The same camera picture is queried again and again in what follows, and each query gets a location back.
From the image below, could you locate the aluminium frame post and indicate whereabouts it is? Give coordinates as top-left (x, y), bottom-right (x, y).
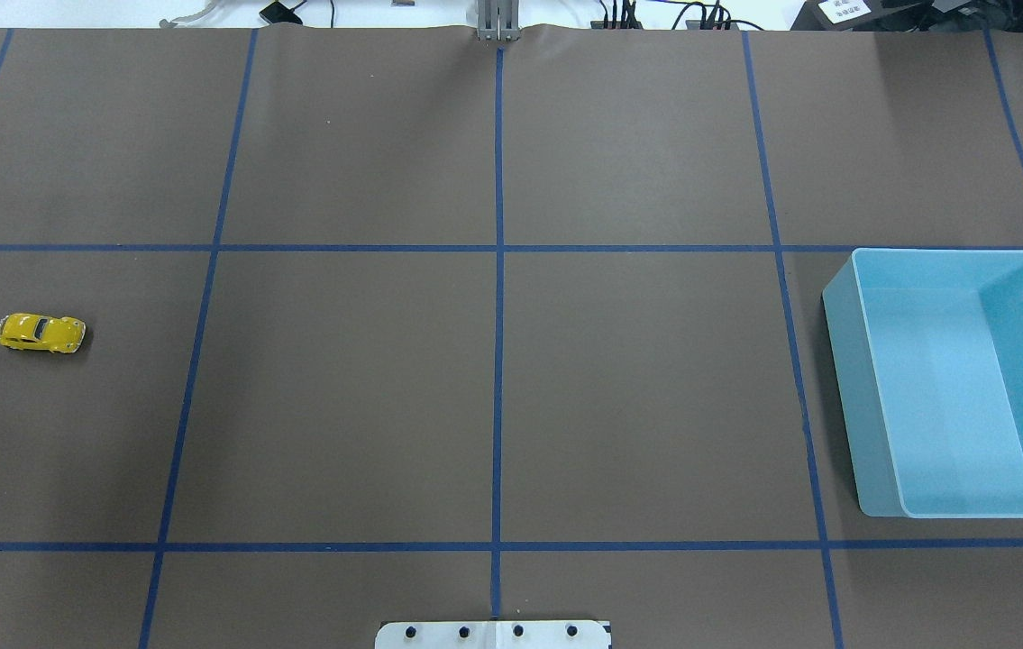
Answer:
top-left (475, 0), bottom-right (522, 42)

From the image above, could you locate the light blue plastic bin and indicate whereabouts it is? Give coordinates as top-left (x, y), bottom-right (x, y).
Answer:
top-left (822, 248), bottom-right (1023, 520)

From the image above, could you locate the yellow beetle toy car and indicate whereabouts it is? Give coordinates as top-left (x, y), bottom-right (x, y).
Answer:
top-left (0, 313), bottom-right (87, 354)

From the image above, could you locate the small black device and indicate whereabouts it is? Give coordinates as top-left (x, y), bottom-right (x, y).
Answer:
top-left (259, 0), bottom-right (306, 25)

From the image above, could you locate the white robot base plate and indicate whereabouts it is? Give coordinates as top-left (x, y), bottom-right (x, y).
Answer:
top-left (374, 619), bottom-right (613, 648)

